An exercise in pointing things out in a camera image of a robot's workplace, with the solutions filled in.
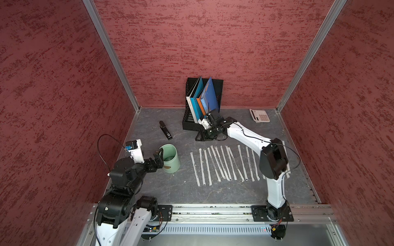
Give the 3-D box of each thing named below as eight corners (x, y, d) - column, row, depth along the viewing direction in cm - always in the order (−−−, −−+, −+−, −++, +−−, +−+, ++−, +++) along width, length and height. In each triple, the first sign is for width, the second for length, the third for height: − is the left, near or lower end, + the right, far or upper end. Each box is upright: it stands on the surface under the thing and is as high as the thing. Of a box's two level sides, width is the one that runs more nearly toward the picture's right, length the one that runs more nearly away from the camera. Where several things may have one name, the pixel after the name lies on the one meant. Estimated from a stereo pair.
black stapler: (168, 140, 104) (167, 137, 100) (159, 125, 112) (157, 121, 109) (172, 138, 105) (171, 135, 101) (163, 123, 113) (162, 120, 110)
